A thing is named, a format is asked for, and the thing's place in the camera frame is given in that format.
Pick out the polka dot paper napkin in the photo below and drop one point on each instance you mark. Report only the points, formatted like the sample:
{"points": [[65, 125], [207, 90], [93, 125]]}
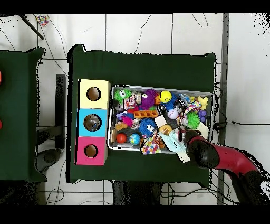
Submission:
{"points": [[150, 148]]}

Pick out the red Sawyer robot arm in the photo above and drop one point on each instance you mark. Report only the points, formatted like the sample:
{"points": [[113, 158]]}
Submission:
{"points": [[232, 156]]}

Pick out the wooden three-hole box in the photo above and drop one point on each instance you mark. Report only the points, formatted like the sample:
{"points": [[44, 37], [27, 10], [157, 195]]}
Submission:
{"points": [[84, 101]]}

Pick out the blue spiky ball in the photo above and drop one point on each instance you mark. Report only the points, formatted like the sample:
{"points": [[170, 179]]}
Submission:
{"points": [[147, 126]]}

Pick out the purple spiky toy with eyes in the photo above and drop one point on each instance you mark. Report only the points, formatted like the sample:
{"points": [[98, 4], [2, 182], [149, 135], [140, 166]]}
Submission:
{"points": [[149, 99]]}

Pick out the green spiky toy with eyes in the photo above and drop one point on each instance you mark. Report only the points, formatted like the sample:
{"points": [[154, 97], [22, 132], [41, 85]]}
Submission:
{"points": [[121, 95]]}

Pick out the crushed black can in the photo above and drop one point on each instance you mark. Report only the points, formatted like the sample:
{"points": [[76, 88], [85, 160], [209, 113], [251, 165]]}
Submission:
{"points": [[161, 109]]}

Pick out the red rubber ball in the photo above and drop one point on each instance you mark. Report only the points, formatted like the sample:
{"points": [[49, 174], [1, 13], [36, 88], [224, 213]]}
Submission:
{"points": [[121, 138]]}

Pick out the yellow smiley ball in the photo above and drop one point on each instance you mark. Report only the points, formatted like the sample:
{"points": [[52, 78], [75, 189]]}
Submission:
{"points": [[165, 96]]}

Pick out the dark green tablecloth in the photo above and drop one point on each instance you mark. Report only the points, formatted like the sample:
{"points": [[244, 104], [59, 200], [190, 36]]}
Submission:
{"points": [[16, 105], [147, 69]]}

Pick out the crushed silver can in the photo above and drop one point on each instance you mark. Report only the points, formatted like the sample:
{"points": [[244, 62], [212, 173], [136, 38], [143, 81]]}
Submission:
{"points": [[180, 105]]}

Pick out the mint green cloth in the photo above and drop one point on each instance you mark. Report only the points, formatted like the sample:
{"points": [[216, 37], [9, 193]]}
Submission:
{"points": [[173, 141]]}

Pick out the grey chair base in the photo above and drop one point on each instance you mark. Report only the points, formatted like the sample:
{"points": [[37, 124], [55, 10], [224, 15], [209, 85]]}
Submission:
{"points": [[48, 157]]}

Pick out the small multicoloured toy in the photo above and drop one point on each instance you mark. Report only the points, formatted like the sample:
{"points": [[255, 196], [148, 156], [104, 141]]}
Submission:
{"points": [[42, 20]]}

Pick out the black tripod leg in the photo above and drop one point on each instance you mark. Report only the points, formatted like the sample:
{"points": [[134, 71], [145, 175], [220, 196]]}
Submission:
{"points": [[31, 27]]}

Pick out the small red object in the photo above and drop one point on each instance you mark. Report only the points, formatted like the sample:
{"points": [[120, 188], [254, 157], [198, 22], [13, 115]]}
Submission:
{"points": [[0, 124], [0, 77]]}

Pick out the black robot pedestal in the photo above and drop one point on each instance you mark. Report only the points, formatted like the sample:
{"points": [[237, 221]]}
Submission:
{"points": [[135, 194]]}

